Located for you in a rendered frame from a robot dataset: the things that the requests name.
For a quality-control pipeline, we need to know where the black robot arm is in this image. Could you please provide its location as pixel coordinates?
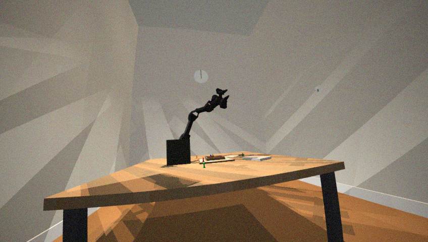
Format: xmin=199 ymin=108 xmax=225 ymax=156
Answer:
xmin=179 ymin=95 xmax=217 ymax=140

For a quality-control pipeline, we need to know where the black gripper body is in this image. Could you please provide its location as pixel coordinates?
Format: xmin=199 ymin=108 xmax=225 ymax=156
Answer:
xmin=213 ymin=88 xmax=227 ymax=109

